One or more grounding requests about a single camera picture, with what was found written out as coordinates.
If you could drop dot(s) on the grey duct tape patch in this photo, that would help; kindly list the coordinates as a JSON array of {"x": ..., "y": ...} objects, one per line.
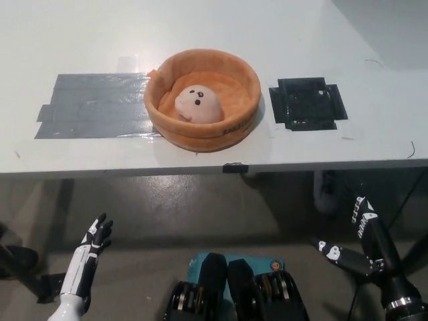
[{"x": 93, "y": 107}]

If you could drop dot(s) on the black table leg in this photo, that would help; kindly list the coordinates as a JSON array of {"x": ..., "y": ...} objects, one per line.
[{"x": 418, "y": 250}]

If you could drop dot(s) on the black floor tape patch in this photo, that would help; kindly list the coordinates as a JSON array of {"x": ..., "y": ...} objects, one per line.
[{"x": 51, "y": 286}]

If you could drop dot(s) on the grey table leg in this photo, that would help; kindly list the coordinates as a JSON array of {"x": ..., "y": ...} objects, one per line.
[{"x": 65, "y": 200}]

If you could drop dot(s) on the black stand base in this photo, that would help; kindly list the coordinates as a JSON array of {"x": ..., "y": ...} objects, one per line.
[{"x": 20, "y": 261}]

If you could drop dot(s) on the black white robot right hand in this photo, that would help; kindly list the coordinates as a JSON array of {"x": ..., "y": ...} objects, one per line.
[{"x": 391, "y": 267}]

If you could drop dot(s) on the orange plush round basket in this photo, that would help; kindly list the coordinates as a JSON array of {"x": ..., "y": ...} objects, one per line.
[{"x": 234, "y": 87}]

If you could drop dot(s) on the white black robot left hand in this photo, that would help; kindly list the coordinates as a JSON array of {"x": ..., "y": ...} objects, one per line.
[{"x": 80, "y": 264}]

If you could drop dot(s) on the small black edge tape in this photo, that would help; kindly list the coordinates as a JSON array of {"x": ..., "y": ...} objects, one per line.
[{"x": 234, "y": 168}]

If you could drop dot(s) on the black teal robot body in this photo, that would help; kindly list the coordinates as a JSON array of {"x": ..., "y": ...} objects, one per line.
[{"x": 214, "y": 277}]

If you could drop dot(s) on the cream plush dumpling toy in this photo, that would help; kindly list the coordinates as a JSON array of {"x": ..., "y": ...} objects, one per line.
[{"x": 200, "y": 107}]

